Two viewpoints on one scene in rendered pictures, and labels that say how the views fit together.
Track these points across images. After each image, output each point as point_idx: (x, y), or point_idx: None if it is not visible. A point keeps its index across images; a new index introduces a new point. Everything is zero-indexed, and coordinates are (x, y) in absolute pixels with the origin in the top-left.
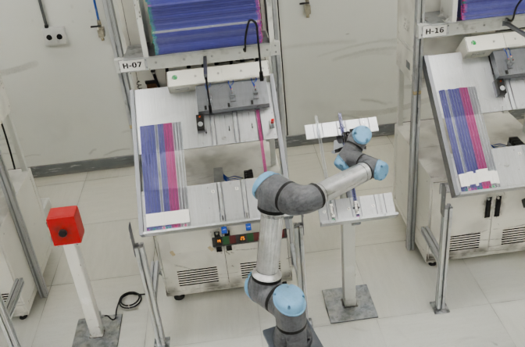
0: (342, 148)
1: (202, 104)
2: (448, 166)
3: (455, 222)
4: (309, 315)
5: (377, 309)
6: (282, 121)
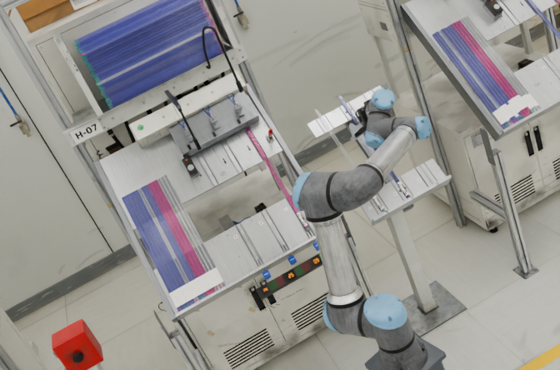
0: (368, 122)
1: (184, 144)
2: (477, 108)
3: None
4: None
5: (462, 301)
6: None
